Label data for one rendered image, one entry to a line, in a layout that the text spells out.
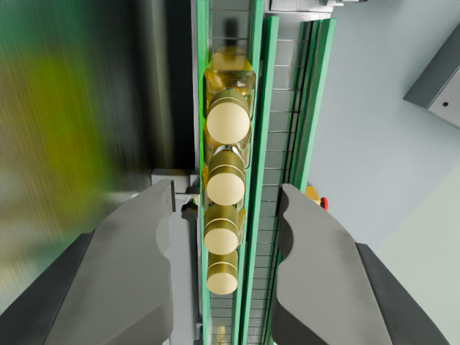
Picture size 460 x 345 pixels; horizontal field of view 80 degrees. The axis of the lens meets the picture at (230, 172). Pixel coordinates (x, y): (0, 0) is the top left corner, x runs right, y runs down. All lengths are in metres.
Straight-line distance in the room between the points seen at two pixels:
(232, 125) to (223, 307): 0.66
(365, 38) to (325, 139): 0.22
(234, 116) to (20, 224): 0.15
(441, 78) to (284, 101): 0.32
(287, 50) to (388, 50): 0.26
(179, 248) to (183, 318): 0.25
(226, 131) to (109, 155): 0.14
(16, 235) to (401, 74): 0.69
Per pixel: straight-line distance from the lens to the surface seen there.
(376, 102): 0.71
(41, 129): 0.22
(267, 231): 0.64
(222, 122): 0.21
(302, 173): 0.47
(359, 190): 0.80
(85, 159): 0.27
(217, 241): 0.27
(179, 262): 0.71
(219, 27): 0.49
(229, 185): 0.24
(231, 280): 0.31
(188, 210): 0.44
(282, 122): 0.52
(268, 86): 0.41
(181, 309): 0.83
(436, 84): 0.69
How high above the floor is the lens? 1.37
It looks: 62 degrees down
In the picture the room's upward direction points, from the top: 180 degrees counter-clockwise
